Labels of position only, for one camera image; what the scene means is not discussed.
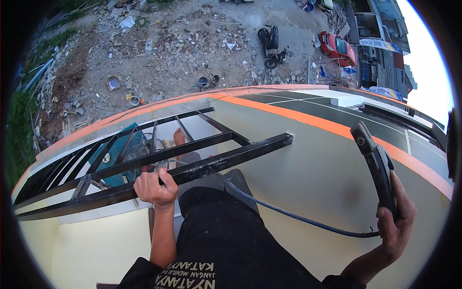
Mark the person's left hand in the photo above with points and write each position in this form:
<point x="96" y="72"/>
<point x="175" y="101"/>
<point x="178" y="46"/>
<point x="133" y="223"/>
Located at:
<point x="155" y="191"/>

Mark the person's right hand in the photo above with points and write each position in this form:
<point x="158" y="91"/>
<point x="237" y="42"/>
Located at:
<point x="399" y="227"/>

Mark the black metal railing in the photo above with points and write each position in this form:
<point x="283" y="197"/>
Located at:
<point x="202" y="168"/>

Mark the black welding electrode holder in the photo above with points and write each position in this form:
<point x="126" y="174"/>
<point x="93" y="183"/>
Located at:
<point x="377" y="166"/>

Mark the teal welding machine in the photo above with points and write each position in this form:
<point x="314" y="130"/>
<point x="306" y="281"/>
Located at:
<point x="115" y="151"/>

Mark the person's legs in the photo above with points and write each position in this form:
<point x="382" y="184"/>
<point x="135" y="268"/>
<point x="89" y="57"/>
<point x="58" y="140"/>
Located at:
<point x="213" y="180"/>

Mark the person's body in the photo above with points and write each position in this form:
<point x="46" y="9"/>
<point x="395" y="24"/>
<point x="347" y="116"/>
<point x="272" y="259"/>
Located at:
<point x="231" y="245"/>

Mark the white yellow bucket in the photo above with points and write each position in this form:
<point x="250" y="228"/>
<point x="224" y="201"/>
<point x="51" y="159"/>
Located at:
<point x="133" y="100"/>

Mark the brown square tray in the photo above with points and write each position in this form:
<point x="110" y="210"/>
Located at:
<point x="113" y="83"/>

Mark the grey bucket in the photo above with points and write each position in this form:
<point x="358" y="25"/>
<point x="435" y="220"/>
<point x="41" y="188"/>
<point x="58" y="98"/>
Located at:
<point x="203" y="81"/>

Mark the dark bucket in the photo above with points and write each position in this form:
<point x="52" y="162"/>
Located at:
<point x="216" y="79"/>

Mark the white blue banner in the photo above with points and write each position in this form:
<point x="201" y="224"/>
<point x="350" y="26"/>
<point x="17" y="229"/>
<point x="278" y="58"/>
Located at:
<point x="379" y="44"/>
<point x="387" y="92"/>

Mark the white block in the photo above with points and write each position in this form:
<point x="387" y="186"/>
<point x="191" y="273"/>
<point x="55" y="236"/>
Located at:
<point x="346" y="101"/>

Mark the heap of rubble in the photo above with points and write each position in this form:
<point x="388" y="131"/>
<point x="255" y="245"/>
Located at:
<point x="187" y="39"/>

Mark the bundle of blue pipes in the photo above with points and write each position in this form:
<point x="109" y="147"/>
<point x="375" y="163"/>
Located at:
<point x="38" y="74"/>

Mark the white plastic bag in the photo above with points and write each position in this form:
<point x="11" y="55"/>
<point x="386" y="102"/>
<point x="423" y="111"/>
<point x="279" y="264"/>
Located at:
<point x="127" y="22"/>

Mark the black motorcycle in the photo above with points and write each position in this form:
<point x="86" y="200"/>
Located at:
<point x="276" y="59"/>

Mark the red car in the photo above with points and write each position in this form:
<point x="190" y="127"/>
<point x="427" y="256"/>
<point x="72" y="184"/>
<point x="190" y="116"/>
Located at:
<point x="337" y="47"/>

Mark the black scooter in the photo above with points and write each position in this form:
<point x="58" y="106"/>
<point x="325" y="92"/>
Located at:
<point x="270" y="38"/>

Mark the building with shopfronts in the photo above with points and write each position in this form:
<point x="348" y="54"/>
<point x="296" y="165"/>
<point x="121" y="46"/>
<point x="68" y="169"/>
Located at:
<point x="382" y="29"/>

